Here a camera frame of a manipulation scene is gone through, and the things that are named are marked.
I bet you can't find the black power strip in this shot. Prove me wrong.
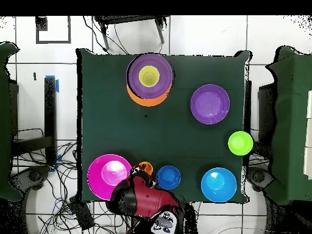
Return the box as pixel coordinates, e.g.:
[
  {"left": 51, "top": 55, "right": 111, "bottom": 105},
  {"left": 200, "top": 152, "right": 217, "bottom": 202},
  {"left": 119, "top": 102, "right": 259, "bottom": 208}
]
[{"left": 68, "top": 196, "right": 95, "bottom": 231}]

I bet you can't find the grey chair base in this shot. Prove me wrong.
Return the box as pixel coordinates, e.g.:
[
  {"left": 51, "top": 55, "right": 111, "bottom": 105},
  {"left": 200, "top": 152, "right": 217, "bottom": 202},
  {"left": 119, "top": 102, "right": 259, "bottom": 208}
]
[
  {"left": 246, "top": 166, "right": 275, "bottom": 193},
  {"left": 9, "top": 165, "right": 52, "bottom": 192}
]

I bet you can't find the yellow cup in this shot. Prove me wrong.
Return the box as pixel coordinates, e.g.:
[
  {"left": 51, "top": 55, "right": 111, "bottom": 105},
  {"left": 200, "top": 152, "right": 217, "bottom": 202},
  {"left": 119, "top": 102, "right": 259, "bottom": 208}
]
[{"left": 138, "top": 65, "right": 161, "bottom": 88}]

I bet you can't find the light blue bowl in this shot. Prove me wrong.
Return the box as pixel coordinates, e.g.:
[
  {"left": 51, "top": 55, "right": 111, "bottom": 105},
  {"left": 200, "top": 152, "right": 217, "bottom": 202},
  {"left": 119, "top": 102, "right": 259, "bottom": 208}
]
[{"left": 200, "top": 167, "right": 238, "bottom": 203}]

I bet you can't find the black square floor frame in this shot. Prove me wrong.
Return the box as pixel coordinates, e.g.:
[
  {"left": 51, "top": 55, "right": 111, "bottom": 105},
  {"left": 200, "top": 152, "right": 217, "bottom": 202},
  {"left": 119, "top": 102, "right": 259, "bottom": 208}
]
[{"left": 35, "top": 16, "right": 72, "bottom": 44}]

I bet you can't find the large orange bowl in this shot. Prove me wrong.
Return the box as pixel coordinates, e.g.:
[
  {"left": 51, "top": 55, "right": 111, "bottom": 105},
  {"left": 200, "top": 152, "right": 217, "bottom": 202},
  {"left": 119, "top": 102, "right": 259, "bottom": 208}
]
[{"left": 126, "top": 82, "right": 172, "bottom": 107}]

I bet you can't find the small green bowl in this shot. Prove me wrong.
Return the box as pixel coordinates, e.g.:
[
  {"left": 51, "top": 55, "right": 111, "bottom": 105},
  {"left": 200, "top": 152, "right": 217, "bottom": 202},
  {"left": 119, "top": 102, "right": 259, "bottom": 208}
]
[{"left": 227, "top": 130, "right": 254, "bottom": 157}]

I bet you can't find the dark green tablecloth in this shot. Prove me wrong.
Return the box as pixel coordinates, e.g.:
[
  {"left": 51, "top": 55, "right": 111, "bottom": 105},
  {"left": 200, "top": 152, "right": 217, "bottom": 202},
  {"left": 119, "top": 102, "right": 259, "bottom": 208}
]
[{"left": 76, "top": 48, "right": 252, "bottom": 204}]

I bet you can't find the black stand frame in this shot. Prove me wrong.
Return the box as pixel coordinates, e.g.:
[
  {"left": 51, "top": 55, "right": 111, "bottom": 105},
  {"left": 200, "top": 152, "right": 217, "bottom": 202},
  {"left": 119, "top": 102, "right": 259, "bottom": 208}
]
[{"left": 9, "top": 75, "right": 60, "bottom": 167}]

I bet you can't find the blue tape strip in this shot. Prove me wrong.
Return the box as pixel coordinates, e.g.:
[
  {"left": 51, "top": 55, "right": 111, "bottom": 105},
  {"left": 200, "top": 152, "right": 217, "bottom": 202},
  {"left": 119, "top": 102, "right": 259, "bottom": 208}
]
[{"left": 44, "top": 74, "right": 60, "bottom": 94}]

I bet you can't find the small dark blue bowl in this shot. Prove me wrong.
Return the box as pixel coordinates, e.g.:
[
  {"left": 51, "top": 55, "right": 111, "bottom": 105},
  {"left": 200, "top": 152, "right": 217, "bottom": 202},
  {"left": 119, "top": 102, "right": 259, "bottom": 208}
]
[{"left": 156, "top": 165, "right": 182, "bottom": 190}]

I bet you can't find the black stool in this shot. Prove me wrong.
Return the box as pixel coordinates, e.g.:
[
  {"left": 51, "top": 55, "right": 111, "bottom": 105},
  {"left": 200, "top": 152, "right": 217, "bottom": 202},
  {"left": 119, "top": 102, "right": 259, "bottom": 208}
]
[{"left": 93, "top": 15, "right": 169, "bottom": 51}]

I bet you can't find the purple shallow bowl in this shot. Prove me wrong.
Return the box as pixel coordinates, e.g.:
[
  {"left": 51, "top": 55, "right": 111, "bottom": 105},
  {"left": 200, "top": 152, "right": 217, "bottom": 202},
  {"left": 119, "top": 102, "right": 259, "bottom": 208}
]
[
  {"left": 126, "top": 53, "right": 174, "bottom": 100},
  {"left": 190, "top": 83, "right": 230, "bottom": 125}
]

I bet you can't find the orange cup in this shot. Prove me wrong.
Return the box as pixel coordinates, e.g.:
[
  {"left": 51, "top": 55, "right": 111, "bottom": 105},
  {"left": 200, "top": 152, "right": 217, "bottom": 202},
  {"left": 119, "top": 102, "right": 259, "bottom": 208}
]
[{"left": 137, "top": 161, "right": 154, "bottom": 177}]

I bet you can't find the large pink bowl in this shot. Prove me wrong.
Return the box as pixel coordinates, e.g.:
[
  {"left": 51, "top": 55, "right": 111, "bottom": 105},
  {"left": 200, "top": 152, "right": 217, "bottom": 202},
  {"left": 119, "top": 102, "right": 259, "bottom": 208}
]
[{"left": 87, "top": 154, "right": 133, "bottom": 201}]

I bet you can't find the green cloth side table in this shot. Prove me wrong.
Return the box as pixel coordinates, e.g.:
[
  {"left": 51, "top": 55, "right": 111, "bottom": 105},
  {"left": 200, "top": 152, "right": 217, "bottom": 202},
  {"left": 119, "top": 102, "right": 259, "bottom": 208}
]
[
  {"left": 264, "top": 45, "right": 312, "bottom": 206},
  {"left": 0, "top": 41, "right": 23, "bottom": 202}
]

